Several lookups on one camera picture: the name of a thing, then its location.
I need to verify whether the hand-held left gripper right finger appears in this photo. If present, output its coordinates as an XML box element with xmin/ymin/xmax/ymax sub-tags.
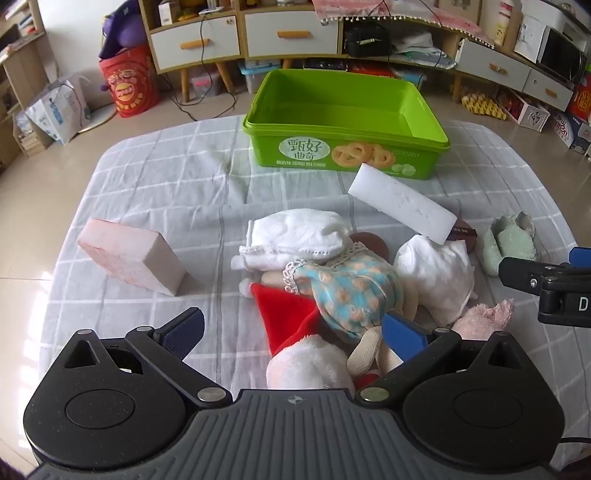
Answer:
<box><xmin>359</xmin><ymin>312</ymin><xmax>532</xmax><ymax>407</ymax></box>

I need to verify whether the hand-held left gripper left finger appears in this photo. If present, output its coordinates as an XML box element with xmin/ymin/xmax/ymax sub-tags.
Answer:
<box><xmin>62</xmin><ymin>308</ymin><xmax>233</xmax><ymax>408</ymax></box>

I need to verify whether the mint green plush toy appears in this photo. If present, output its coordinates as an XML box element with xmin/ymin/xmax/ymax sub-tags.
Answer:
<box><xmin>482</xmin><ymin>211</ymin><xmax>541</xmax><ymax>277</ymax></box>

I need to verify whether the pink plush toy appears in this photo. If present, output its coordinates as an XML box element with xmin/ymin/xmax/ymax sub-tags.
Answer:
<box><xmin>450</xmin><ymin>298</ymin><xmax>516</xmax><ymax>343</ymax></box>

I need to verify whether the white cloth with string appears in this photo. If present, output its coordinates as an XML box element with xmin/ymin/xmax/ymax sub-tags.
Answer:
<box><xmin>393</xmin><ymin>234</ymin><xmax>476</xmax><ymax>325</ymax></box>

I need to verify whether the doll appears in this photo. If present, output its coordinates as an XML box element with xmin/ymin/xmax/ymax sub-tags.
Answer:
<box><xmin>261</xmin><ymin>232</ymin><xmax>407</xmax><ymax>377</ymax></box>

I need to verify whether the pink sponge block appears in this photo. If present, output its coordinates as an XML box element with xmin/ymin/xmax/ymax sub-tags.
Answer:
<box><xmin>76</xmin><ymin>218</ymin><xmax>187</xmax><ymax>296</ymax></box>

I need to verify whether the white plush with red hat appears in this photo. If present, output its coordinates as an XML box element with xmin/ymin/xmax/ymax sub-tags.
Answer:
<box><xmin>239</xmin><ymin>278</ymin><xmax>382</xmax><ymax>403</ymax></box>

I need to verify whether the white sponge block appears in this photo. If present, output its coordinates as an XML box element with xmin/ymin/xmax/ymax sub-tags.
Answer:
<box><xmin>348</xmin><ymin>163</ymin><xmax>458</xmax><ymax>244</ymax></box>

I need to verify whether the white lace-edged towel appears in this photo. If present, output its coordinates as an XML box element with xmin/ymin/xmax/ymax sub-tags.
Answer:
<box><xmin>231</xmin><ymin>209</ymin><xmax>354</xmax><ymax>273</ymax></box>

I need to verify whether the green plastic box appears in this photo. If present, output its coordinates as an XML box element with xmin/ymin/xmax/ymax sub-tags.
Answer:
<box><xmin>243</xmin><ymin>69</ymin><xmax>451</xmax><ymax>181</ymax></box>

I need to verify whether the brown powder puff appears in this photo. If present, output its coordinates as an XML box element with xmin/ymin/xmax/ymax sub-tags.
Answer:
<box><xmin>445</xmin><ymin>222</ymin><xmax>479</xmax><ymax>253</ymax></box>

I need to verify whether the white and blue carton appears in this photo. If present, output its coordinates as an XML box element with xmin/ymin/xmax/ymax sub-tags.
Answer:
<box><xmin>551</xmin><ymin>111</ymin><xmax>591</xmax><ymax>158</ymax></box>

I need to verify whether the red and yellow box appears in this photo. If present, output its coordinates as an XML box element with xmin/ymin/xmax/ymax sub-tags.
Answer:
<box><xmin>568</xmin><ymin>85</ymin><xmax>591</xmax><ymax>125</ymax></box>

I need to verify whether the white and red carton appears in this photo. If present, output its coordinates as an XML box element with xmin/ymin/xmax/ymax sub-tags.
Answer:
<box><xmin>505</xmin><ymin>90</ymin><xmax>553</xmax><ymax>127</ymax></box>

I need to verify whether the yellow egg tray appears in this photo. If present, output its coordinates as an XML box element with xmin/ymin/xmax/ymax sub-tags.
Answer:
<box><xmin>462</xmin><ymin>90</ymin><xmax>507</xmax><ymax>121</ymax></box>

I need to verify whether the white microwave oven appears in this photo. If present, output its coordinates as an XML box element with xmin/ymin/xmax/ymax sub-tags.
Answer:
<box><xmin>514</xmin><ymin>9</ymin><xmax>587</xmax><ymax>89</ymax></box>

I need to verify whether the white round base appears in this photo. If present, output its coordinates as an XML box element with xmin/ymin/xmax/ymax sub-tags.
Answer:
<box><xmin>76</xmin><ymin>104</ymin><xmax>119</xmax><ymax>135</ymax></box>

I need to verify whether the clear plastic storage box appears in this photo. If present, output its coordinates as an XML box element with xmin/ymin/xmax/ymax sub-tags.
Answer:
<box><xmin>189</xmin><ymin>71</ymin><xmax>223</xmax><ymax>100</ymax></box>

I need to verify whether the cream plastic bottle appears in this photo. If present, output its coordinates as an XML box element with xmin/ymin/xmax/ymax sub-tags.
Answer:
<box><xmin>494</xmin><ymin>0</ymin><xmax>516</xmax><ymax>47</ymax></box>

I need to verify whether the white paper bag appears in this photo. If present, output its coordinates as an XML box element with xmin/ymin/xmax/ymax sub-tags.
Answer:
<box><xmin>25</xmin><ymin>76</ymin><xmax>91</xmax><ymax>147</ymax></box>

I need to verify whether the red printed bag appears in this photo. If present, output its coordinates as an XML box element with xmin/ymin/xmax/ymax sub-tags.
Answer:
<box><xmin>99</xmin><ymin>46</ymin><xmax>160</xmax><ymax>119</ymax></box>

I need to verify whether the blue plastic storage box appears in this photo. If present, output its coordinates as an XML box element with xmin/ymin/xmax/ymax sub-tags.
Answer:
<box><xmin>239</xmin><ymin>59</ymin><xmax>283</xmax><ymax>94</ymax></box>

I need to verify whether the black bag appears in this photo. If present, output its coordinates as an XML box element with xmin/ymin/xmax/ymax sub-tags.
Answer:
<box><xmin>344</xmin><ymin>21</ymin><xmax>391</xmax><ymax>59</ymax></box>

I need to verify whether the wooden bookshelf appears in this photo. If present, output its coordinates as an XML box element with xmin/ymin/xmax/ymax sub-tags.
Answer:
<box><xmin>0</xmin><ymin>0</ymin><xmax>52</xmax><ymax>168</ymax></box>

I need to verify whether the purple plush toy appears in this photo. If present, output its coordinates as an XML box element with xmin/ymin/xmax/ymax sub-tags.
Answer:
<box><xmin>98</xmin><ymin>0</ymin><xmax>151</xmax><ymax>61</ymax></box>

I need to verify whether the wooden cabinet with white drawers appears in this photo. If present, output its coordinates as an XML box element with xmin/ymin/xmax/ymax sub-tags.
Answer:
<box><xmin>139</xmin><ymin>0</ymin><xmax>587</xmax><ymax>112</ymax></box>

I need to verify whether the black cable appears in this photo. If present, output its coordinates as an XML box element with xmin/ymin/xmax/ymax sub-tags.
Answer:
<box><xmin>172</xmin><ymin>13</ymin><xmax>237</xmax><ymax>123</ymax></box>

